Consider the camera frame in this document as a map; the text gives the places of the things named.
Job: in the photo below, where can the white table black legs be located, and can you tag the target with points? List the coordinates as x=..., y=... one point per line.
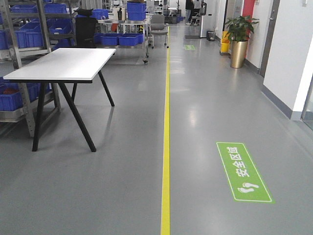
x=64, y=65

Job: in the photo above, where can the black office chair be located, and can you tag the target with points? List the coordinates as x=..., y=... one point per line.
x=85, y=28

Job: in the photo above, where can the plant in gold pot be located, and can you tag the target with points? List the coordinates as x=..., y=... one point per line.
x=239, y=29

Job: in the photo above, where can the grey office chair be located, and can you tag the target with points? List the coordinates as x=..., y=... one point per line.
x=158, y=27

